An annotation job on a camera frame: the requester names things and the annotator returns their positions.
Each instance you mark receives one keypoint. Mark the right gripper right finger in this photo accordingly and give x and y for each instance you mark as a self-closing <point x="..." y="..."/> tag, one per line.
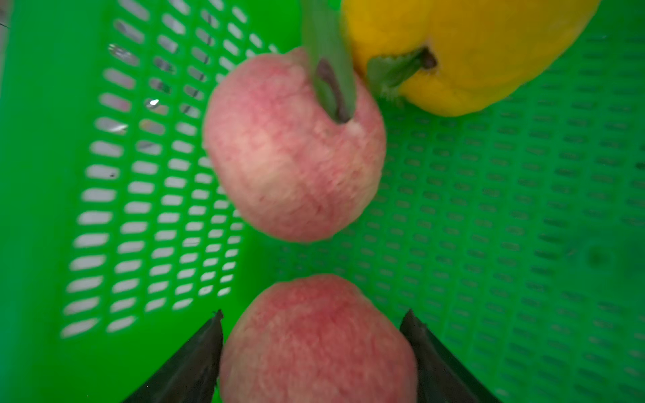
<point x="441" y="376"/>

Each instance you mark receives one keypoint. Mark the yellow bell pepper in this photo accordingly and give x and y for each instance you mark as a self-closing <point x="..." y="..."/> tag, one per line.
<point x="457" y="57"/>

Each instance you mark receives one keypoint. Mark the green plastic basket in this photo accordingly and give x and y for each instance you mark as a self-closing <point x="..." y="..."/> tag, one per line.
<point x="515" y="234"/>

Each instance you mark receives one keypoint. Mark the pink peach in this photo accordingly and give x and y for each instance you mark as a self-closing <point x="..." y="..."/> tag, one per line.
<point x="316" y="339"/>
<point x="287" y="167"/>

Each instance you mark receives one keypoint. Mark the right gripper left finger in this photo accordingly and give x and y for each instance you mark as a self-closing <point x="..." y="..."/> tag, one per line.
<point x="191" y="374"/>

